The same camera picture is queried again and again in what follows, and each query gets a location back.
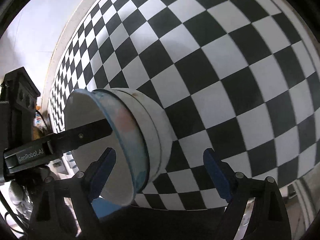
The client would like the white bowl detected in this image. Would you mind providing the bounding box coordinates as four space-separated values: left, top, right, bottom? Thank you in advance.
64 88 172 206

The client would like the blue cabinet panel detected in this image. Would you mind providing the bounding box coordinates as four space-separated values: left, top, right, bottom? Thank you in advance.
92 197 121 219

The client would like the black white checkered mat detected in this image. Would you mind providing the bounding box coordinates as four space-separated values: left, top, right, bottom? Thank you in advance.
49 0 319 210

